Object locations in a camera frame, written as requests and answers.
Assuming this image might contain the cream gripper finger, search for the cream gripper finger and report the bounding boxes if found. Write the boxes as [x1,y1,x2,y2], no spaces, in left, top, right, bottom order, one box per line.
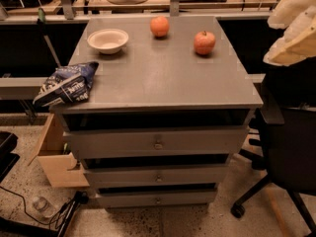
[268,0,316,29]
[264,17,316,66]

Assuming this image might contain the red apple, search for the red apple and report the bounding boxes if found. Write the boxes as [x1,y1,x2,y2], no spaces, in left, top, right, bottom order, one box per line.
[194,31,216,55]

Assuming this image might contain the blue chip bag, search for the blue chip bag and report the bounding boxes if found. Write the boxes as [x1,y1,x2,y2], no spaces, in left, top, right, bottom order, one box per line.
[33,61,99,107]

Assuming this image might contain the black office chair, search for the black office chair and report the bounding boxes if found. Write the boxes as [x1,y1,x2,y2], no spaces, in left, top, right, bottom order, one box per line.
[231,58,316,237]

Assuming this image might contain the orange fruit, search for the orange fruit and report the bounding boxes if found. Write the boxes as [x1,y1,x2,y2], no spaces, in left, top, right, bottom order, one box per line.
[150,16,169,38]

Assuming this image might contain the grey drawer cabinet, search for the grey drawer cabinet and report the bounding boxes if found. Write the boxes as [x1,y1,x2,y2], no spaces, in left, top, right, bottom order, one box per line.
[52,16,262,209]

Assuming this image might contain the white bowl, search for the white bowl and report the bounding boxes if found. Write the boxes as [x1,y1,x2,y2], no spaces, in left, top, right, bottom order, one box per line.
[87,29,129,54]

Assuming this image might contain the cardboard box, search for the cardboard box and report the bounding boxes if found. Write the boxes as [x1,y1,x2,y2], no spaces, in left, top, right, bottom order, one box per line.
[28,114,89,188]

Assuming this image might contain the clear plastic bottle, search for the clear plastic bottle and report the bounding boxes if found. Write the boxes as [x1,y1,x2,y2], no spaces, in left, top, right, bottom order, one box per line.
[33,196,55,218]

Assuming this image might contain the black floor cable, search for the black floor cable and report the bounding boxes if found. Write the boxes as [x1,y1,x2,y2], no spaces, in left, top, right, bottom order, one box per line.
[0,185,89,230]

